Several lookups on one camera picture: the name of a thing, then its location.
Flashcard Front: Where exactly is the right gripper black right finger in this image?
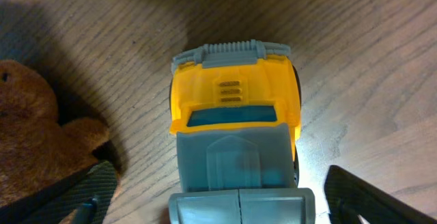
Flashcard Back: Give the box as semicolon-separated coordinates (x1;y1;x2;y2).
324;165;436;224

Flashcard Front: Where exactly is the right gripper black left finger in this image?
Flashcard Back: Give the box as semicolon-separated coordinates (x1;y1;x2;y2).
1;160;117;224

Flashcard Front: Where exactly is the brown plush bear toy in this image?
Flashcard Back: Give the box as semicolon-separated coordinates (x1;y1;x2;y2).
1;60;109;206

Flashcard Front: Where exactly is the yellow grey toy truck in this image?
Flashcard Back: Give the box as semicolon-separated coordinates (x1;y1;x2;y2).
168;40;315;224

